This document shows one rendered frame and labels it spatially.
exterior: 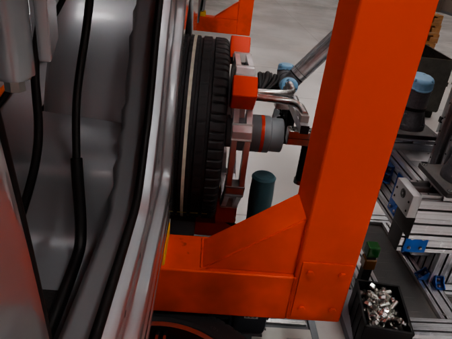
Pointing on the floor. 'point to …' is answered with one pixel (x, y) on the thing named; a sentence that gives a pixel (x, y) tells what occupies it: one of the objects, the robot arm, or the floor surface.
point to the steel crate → (440, 64)
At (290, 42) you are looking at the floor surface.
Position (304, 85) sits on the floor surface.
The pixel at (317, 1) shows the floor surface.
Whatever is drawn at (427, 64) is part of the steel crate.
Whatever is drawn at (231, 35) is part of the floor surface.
